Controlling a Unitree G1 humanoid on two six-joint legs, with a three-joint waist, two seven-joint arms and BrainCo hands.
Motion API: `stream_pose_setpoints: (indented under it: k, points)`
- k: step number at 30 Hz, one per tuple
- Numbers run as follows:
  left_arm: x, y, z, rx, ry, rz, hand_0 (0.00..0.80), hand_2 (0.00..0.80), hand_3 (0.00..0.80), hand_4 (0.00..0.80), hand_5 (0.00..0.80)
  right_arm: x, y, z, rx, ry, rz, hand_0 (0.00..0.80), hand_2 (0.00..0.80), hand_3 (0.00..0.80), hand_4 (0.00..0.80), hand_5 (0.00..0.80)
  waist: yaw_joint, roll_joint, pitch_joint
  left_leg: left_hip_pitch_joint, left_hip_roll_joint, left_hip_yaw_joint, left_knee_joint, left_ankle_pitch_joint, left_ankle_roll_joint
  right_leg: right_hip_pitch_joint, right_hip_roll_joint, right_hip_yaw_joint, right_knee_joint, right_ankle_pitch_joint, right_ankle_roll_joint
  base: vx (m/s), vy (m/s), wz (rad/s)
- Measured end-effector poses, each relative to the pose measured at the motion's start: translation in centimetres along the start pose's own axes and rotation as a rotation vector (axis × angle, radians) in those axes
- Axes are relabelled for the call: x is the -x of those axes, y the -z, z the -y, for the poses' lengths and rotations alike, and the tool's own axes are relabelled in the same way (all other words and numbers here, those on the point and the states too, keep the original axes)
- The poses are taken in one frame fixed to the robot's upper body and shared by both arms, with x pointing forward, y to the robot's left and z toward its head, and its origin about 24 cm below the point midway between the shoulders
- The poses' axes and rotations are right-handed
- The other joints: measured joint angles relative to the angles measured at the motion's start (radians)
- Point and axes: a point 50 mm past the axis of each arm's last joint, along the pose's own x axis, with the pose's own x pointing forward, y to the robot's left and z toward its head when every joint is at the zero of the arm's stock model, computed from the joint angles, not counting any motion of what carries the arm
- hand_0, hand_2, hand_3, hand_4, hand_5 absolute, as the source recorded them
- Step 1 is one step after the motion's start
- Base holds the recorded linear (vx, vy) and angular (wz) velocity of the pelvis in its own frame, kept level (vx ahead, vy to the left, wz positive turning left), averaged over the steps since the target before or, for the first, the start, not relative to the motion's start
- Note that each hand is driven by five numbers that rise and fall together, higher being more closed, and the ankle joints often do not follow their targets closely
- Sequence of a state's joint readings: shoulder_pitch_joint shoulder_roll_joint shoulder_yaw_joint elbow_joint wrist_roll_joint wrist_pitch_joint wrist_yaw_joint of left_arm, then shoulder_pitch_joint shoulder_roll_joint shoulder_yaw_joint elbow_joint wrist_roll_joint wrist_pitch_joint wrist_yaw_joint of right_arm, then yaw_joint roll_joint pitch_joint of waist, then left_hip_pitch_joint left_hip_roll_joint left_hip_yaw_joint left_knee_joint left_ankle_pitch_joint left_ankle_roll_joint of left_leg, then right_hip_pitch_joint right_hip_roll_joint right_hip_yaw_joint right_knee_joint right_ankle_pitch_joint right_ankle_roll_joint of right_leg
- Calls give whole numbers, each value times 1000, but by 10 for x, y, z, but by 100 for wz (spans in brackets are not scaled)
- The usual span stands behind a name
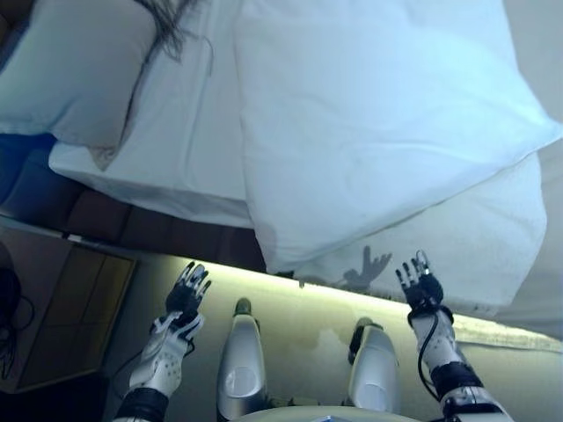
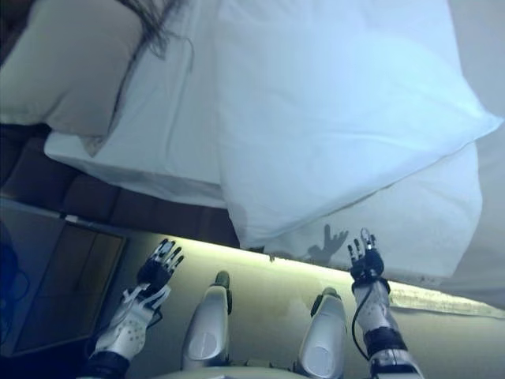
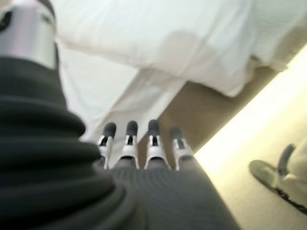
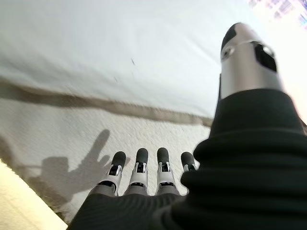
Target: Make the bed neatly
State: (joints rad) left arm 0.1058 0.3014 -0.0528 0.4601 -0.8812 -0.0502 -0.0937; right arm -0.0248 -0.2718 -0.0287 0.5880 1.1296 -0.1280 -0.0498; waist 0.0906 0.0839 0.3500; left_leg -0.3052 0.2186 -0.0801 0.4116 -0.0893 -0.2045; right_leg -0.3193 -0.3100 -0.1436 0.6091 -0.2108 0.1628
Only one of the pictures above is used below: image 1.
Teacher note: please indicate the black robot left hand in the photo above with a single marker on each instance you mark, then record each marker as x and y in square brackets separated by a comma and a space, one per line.
[187, 294]

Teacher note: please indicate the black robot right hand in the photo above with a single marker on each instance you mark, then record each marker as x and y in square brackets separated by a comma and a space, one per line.
[420, 285]

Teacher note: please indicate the white duvet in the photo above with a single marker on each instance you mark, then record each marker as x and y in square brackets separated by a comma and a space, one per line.
[374, 132]

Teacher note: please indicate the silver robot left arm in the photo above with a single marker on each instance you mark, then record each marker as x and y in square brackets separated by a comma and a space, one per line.
[163, 360]

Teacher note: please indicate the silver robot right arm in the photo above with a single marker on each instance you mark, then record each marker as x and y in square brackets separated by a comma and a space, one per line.
[444, 356]

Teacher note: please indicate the white fitted bed sheet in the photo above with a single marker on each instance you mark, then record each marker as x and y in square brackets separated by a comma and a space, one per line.
[184, 145]

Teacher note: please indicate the silver robot left leg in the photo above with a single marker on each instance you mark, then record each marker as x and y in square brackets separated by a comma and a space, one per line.
[242, 360]

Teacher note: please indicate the silver robot leg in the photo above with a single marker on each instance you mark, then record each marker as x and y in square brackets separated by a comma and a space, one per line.
[242, 360]
[374, 369]

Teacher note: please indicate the silver robot right leg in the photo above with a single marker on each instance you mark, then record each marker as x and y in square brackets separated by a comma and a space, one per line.
[374, 369]

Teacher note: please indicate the wooden nightstand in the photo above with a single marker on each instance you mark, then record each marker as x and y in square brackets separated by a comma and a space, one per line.
[79, 316]

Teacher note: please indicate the grey robot torso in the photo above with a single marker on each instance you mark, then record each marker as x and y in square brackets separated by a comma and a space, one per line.
[330, 411]

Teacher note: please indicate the large beige pillow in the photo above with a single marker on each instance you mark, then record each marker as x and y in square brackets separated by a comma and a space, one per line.
[79, 74]

